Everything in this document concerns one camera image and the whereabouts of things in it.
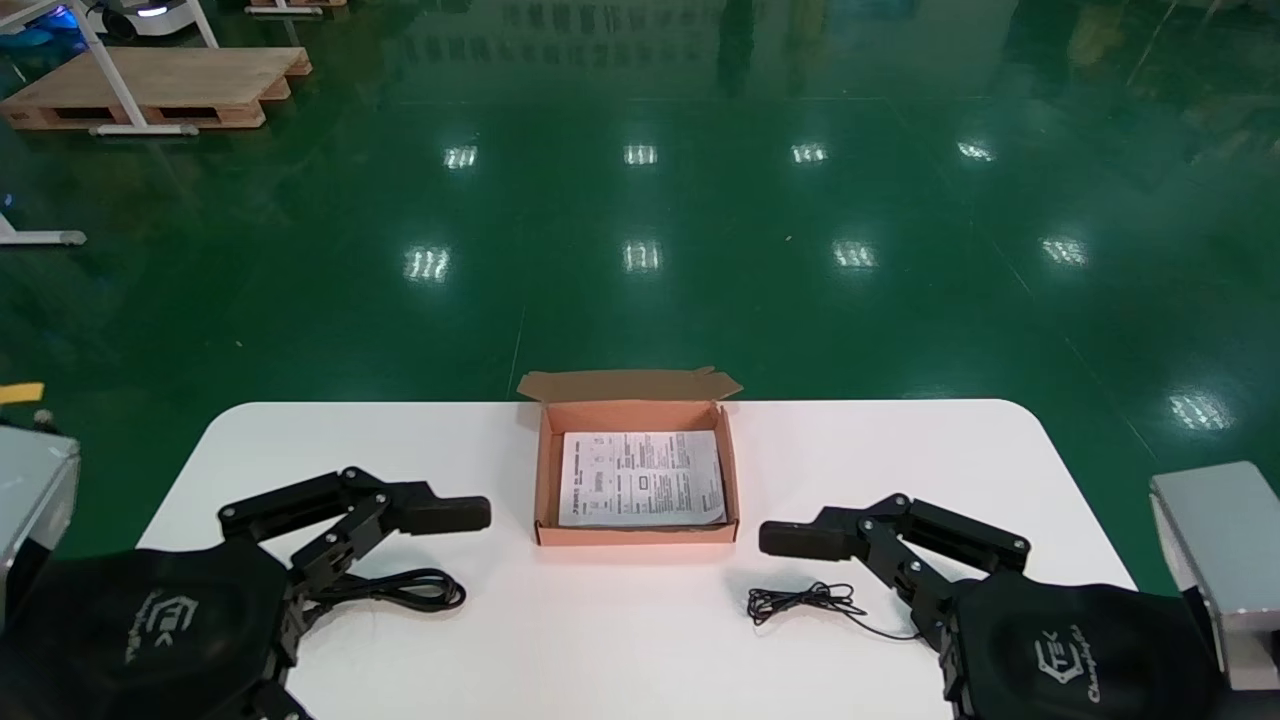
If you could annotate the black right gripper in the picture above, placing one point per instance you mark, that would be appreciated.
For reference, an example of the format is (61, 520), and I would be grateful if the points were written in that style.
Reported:
(1080, 660)

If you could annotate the printed white instruction sheet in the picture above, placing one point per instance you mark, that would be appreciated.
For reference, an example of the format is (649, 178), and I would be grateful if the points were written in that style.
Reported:
(640, 478)

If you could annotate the yellow tape tag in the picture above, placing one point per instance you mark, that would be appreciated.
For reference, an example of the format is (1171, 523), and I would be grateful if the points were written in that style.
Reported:
(20, 393)

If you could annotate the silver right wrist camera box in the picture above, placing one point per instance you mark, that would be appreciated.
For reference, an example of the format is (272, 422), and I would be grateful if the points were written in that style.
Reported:
(1225, 550)

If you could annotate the brown cardboard storage box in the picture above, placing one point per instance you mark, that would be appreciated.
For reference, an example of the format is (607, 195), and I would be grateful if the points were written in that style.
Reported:
(545, 480)

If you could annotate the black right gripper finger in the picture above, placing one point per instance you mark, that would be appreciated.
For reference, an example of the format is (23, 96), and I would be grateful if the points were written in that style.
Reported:
(800, 540)

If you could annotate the large wooden pallet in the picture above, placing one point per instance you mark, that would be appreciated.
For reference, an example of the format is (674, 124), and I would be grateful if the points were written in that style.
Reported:
(170, 85)

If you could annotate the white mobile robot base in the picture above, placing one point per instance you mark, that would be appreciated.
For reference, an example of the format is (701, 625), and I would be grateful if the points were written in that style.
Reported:
(150, 15)

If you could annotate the white metal frame foot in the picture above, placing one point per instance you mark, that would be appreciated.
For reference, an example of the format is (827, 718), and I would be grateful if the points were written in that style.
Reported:
(40, 238)

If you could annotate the white metal table frame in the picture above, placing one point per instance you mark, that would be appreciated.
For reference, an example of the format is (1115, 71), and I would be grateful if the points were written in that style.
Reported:
(105, 65)

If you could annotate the small wooden pallet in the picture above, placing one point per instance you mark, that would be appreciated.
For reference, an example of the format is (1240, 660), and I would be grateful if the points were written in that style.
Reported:
(295, 5)

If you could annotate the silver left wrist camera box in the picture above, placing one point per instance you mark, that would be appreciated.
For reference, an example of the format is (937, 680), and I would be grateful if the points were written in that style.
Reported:
(30, 490)

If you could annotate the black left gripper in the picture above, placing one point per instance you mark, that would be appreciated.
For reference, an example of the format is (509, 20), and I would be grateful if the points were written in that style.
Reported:
(140, 640)

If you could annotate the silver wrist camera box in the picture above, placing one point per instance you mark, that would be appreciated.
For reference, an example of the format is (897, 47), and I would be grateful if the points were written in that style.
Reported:
(30, 490)
(1225, 550)

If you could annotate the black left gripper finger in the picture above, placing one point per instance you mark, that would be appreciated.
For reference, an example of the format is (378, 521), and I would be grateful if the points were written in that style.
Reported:
(440, 513)

